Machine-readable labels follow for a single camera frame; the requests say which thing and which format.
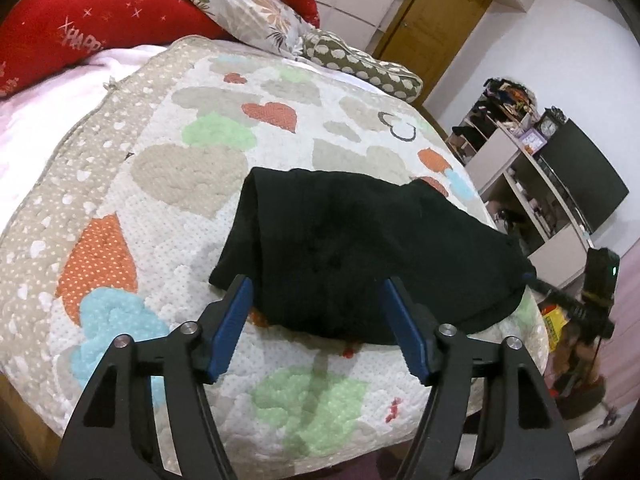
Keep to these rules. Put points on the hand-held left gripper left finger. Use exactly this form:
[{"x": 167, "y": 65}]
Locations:
[{"x": 231, "y": 327}]

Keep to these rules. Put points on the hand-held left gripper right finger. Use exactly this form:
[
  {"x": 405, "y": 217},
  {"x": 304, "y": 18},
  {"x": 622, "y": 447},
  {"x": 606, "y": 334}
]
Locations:
[{"x": 406, "y": 329}]

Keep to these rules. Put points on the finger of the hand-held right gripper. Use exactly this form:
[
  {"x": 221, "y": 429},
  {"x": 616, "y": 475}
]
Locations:
[{"x": 550, "y": 291}]

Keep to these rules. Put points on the black pants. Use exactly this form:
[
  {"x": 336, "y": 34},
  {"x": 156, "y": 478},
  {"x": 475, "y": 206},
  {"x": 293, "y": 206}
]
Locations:
[{"x": 360, "y": 255}]

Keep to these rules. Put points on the yellow packet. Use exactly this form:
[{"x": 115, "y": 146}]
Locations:
[{"x": 554, "y": 327}]

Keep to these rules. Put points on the white shelf unit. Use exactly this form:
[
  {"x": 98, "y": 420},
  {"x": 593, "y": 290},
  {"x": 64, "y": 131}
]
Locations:
[{"x": 530, "y": 180}]

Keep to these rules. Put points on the black television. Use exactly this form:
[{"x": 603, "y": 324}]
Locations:
[{"x": 585, "y": 175}]

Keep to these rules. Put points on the heart print quilt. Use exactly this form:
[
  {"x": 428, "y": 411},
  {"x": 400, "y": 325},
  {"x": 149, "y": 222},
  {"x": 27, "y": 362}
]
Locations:
[{"x": 165, "y": 200}]

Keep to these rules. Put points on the dark table clock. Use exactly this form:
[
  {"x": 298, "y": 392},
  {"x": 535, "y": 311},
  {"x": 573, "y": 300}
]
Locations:
[{"x": 550, "y": 122}]

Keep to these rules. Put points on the olive dotted pillow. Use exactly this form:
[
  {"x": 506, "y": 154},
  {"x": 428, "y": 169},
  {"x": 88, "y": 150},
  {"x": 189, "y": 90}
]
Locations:
[{"x": 360, "y": 62}]

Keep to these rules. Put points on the pink bed sheet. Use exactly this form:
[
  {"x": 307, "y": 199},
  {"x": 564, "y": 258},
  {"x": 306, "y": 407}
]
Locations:
[{"x": 35, "y": 125}]

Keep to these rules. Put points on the wooden door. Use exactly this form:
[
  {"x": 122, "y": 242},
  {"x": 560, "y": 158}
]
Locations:
[{"x": 432, "y": 22}]

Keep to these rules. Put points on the floral print pillow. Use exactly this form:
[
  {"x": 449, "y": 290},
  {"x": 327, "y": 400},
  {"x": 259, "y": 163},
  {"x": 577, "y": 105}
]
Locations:
[{"x": 245, "y": 12}]

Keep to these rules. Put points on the large red printed pillow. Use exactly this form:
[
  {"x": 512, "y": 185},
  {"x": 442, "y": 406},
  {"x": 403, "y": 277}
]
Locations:
[{"x": 90, "y": 15}]

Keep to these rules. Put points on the purple picture frame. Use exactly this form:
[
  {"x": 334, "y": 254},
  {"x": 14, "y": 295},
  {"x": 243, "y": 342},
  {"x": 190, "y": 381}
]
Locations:
[{"x": 534, "y": 141}]

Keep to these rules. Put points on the wooden bed frame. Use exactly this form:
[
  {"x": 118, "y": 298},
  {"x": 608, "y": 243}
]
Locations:
[{"x": 25, "y": 420}]

